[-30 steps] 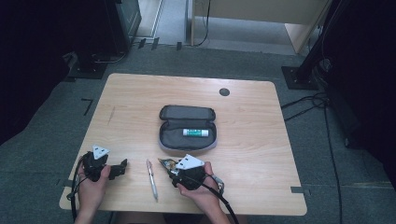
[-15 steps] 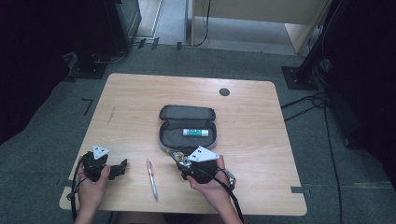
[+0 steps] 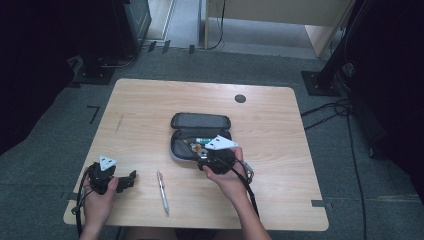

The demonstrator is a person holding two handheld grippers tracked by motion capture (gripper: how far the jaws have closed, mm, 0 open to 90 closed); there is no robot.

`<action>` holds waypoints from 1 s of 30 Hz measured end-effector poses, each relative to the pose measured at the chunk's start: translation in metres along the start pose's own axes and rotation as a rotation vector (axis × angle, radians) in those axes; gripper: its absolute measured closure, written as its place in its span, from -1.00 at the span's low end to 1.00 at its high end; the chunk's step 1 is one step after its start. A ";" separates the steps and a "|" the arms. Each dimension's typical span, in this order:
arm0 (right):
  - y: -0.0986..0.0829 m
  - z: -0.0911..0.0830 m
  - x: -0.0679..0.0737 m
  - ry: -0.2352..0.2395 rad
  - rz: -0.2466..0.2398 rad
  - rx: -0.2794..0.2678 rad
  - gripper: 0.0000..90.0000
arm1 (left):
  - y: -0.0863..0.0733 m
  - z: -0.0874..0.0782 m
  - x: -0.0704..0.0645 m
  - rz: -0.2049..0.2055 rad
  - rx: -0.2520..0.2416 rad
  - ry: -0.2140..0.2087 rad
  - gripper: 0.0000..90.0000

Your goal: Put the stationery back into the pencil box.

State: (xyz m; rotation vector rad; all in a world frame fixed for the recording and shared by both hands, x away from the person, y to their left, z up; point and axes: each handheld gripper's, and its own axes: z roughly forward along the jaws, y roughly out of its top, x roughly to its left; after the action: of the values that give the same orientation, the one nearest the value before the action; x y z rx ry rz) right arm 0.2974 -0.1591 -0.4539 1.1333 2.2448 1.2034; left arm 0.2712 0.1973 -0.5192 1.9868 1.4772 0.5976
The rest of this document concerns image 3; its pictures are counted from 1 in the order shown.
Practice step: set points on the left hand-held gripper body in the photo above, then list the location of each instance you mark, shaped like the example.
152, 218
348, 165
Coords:
101, 173

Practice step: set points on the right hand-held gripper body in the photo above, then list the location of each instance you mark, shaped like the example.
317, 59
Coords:
220, 156

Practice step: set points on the small gold item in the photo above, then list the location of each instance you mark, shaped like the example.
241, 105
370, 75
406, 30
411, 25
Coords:
196, 147

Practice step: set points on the black pencil case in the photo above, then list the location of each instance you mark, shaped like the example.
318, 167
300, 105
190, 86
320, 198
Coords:
200, 120

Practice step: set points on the person's right hand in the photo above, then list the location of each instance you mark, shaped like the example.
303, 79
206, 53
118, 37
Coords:
230, 186

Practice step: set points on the person's left hand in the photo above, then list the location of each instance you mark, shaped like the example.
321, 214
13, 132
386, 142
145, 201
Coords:
98, 206

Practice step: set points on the green and white tube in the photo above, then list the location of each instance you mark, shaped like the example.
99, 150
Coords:
203, 140

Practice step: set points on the silver pen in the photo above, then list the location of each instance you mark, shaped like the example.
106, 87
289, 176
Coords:
162, 191

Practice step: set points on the person's legs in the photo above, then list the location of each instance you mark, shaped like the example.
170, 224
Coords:
150, 234

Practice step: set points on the black round table grommet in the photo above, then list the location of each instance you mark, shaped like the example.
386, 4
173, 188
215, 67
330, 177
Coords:
240, 98

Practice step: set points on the black stand base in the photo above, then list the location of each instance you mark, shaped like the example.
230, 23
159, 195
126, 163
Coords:
95, 73

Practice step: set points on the black tape strip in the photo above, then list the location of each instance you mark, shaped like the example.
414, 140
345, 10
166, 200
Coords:
191, 49
166, 46

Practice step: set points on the grey tape piece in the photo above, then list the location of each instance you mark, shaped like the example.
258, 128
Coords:
320, 203

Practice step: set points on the dark curtain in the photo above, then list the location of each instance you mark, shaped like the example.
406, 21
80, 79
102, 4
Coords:
30, 66
393, 83

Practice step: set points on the black metal stand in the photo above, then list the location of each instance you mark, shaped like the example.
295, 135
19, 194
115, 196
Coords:
328, 73

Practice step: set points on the black cabinet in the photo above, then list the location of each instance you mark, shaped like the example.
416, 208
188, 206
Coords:
131, 23

